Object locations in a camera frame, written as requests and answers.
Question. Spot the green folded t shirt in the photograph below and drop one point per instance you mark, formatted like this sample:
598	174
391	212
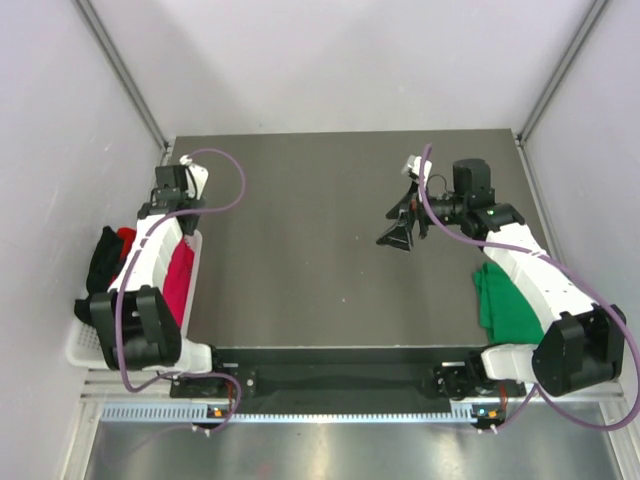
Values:
504	313

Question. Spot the black t shirt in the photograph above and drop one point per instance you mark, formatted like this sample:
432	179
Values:
104	267

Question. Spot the white plastic basket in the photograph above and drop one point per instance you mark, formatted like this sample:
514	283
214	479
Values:
83	348

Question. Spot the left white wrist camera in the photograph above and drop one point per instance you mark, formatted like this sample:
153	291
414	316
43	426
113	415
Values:
196	176

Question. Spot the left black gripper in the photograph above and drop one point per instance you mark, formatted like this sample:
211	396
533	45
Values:
194	203

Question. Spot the right aluminium frame post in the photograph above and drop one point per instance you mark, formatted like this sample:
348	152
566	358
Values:
578	40

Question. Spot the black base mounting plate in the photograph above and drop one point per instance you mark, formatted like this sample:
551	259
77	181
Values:
429	371

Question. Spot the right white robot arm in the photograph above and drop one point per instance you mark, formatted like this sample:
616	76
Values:
582	345

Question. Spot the grey slotted cable duct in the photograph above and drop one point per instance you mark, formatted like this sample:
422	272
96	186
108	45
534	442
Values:
208	414

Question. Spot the left aluminium frame post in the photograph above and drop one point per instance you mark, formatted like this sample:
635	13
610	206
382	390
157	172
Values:
107	46

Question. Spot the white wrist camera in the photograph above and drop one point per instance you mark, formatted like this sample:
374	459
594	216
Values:
414	166
196	176

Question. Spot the aluminium front rail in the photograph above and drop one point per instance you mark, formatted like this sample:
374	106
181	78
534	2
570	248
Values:
350	395

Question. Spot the pink t shirt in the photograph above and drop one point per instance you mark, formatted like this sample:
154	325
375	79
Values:
177	281

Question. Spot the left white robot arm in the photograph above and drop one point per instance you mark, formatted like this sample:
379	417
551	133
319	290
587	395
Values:
157	280

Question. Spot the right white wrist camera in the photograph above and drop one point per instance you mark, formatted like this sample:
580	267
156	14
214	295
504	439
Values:
414	166

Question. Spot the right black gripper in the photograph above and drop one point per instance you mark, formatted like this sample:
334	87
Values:
400	236

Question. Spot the aluminium frame post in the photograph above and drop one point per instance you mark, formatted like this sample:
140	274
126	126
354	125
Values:
578	40
107	46

